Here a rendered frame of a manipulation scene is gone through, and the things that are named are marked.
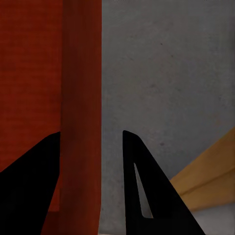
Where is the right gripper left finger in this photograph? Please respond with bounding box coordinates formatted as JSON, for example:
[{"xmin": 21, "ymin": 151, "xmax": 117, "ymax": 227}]
[{"xmin": 0, "ymin": 132, "xmax": 60, "ymax": 235}]

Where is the storage box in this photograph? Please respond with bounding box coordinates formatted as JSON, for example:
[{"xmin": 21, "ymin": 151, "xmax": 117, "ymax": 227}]
[{"xmin": 0, "ymin": 0, "xmax": 102, "ymax": 235}]

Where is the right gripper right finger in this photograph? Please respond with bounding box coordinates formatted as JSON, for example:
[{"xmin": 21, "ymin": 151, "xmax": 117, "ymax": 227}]
[{"xmin": 122, "ymin": 130, "xmax": 206, "ymax": 235}]

